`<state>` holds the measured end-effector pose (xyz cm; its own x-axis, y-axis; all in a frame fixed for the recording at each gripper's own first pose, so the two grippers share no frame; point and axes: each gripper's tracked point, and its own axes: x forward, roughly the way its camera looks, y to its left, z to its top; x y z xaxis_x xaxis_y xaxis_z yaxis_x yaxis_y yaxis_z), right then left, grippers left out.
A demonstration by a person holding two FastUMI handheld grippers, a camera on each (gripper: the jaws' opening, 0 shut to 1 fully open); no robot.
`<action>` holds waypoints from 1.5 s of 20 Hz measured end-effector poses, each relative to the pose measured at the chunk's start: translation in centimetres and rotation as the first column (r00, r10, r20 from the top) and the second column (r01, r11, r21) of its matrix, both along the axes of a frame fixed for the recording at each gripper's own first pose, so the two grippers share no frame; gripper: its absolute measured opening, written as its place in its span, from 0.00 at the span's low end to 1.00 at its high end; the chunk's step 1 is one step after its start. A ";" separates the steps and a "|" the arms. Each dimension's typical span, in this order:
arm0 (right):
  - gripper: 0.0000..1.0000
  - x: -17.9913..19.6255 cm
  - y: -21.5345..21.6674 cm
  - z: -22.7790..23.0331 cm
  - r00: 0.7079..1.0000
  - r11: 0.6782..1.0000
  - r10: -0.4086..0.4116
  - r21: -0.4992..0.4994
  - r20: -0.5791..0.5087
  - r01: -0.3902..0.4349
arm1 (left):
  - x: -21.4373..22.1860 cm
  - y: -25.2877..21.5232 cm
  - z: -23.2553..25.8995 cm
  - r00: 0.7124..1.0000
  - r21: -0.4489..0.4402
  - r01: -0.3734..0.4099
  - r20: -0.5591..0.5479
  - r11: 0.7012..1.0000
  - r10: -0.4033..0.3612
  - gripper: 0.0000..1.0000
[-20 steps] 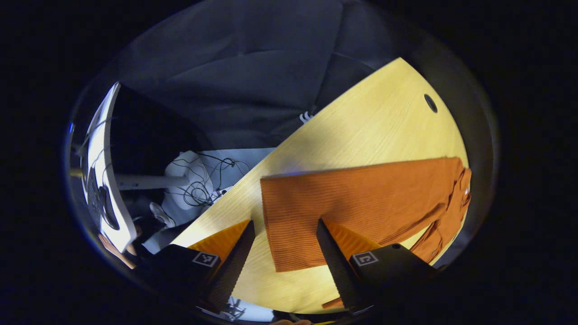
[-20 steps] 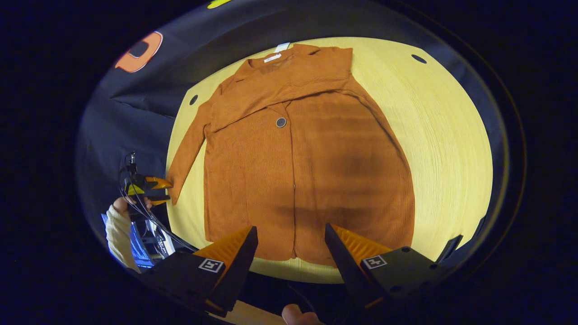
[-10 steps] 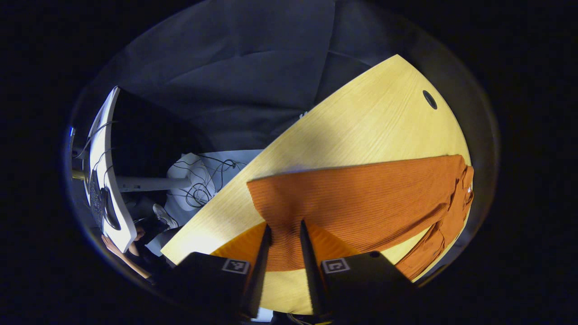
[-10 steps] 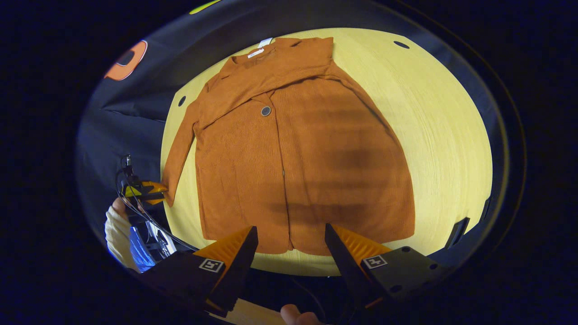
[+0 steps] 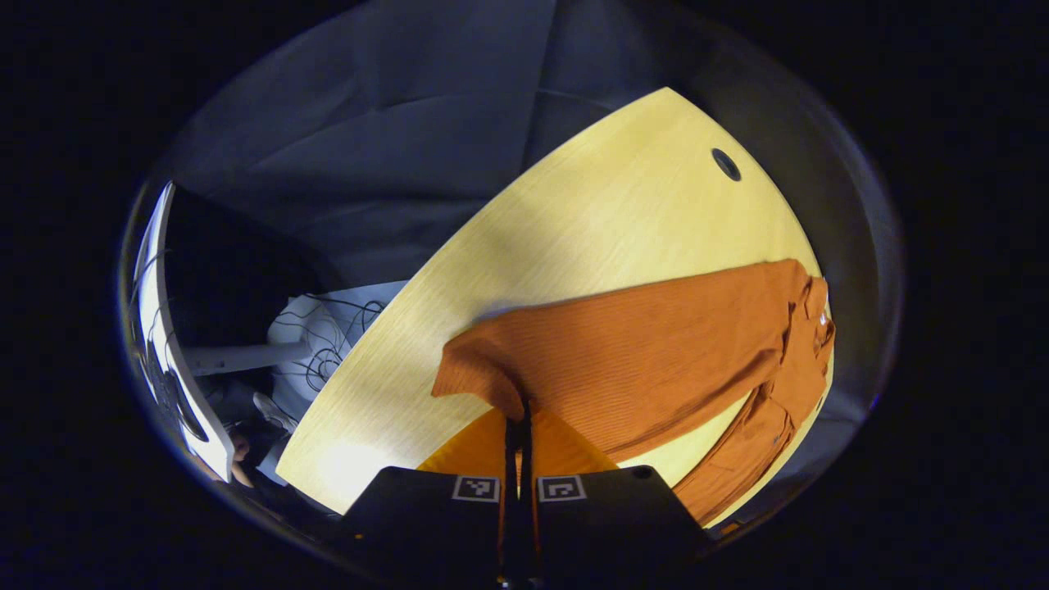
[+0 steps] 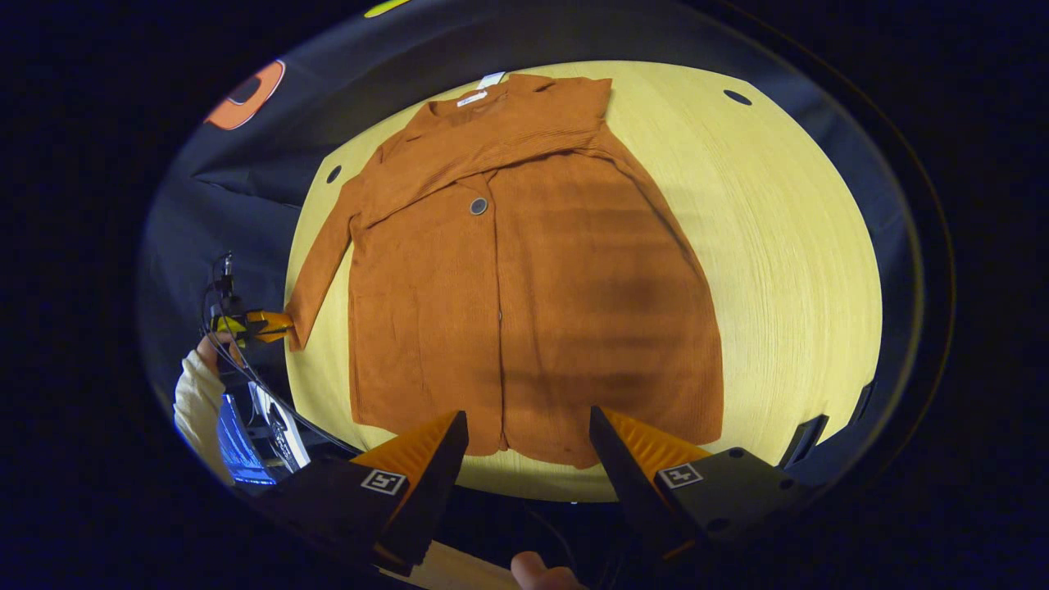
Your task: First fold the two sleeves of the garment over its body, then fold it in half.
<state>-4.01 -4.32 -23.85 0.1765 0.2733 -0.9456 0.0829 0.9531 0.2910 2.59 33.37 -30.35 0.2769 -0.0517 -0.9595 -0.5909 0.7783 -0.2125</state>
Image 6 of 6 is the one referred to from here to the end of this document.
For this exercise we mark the light wooden board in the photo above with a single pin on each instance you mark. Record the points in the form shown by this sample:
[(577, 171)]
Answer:
[(459, 574)]

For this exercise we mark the black backdrop cloth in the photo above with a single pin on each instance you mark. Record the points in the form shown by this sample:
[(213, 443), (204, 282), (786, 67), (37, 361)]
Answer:
[(270, 164)]

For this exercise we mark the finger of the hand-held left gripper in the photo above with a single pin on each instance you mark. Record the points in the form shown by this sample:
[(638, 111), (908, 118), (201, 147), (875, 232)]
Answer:
[(270, 324)]

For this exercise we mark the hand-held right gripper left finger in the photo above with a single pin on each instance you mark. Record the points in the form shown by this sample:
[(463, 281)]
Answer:
[(434, 483)]

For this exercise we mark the orange knit cardigan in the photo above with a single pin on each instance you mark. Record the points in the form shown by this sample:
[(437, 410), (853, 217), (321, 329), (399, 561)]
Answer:
[(574, 287)]

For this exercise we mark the black bracket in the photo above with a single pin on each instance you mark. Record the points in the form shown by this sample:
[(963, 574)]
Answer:
[(807, 438)]

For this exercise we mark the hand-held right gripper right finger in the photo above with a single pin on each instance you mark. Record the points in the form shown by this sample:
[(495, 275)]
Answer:
[(627, 483)]

